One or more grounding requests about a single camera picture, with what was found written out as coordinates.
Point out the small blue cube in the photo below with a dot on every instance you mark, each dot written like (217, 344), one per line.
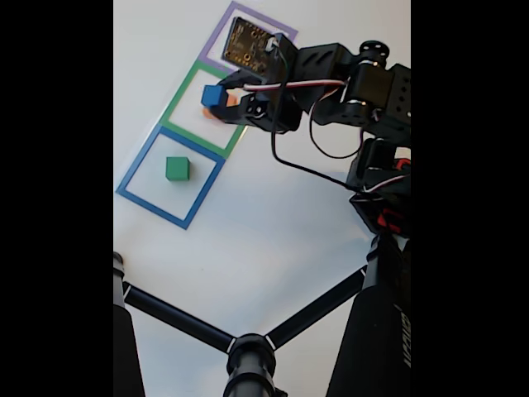
(211, 97)

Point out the orange cube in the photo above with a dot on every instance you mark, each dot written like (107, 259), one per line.
(208, 114)

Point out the green cube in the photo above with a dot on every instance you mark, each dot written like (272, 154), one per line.
(177, 168)

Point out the red black table clamp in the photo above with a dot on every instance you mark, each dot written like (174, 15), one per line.
(388, 219)

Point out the black tripod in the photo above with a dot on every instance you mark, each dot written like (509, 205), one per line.
(248, 360)

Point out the gripper camera board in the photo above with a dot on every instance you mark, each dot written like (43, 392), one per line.
(252, 45)

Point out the purple square frame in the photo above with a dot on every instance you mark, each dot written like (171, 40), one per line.
(215, 41)

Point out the green square frame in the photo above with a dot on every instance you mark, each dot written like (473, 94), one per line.
(177, 99)

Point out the blue square frame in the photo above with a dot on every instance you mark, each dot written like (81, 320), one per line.
(165, 211)

